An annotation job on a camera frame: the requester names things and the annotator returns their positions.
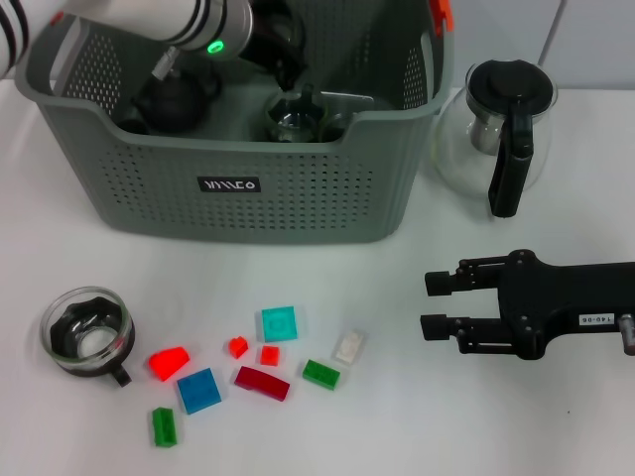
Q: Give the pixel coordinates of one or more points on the grey perforated plastic storage bin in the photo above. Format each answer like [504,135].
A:
[297,198]

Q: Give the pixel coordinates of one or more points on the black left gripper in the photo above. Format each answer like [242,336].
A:
[265,44]

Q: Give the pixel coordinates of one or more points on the small red peaked block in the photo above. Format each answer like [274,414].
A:
[238,348]

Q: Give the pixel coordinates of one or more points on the orange-red wedge block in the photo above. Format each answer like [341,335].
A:
[168,363]

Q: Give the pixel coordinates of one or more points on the white two-stud block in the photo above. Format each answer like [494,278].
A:
[349,347]

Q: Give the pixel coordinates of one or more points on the glass teacup with black holder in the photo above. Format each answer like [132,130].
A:
[335,129]
[292,121]
[84,337]
[292,30]

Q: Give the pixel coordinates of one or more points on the green rectangular block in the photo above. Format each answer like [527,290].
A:
[321,374]
[165,427]

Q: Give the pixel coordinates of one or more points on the small red square block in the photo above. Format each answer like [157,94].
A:
[270,356]

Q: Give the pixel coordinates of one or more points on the dark red long block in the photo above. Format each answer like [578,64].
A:
[262,383]

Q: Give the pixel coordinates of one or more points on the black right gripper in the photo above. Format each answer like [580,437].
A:
[560,292]

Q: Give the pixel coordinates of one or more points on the teal square block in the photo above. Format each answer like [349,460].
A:
[281,324]

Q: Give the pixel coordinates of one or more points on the dark clay teapot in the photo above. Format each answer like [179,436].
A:
[171,106]

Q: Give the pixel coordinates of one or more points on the thin flat grey plate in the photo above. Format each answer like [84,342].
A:
[354,96]

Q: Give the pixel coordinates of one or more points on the blue square block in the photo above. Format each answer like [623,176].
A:
[198,391]

